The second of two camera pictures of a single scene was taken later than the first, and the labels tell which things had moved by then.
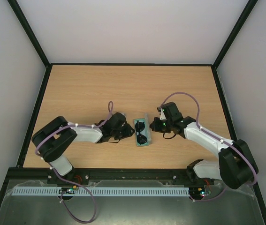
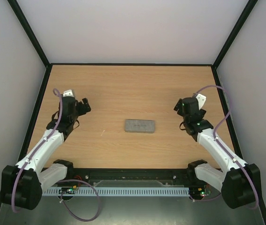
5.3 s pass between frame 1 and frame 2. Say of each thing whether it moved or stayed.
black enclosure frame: stayed
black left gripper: moved
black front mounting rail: stayed
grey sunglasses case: moved
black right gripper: moved
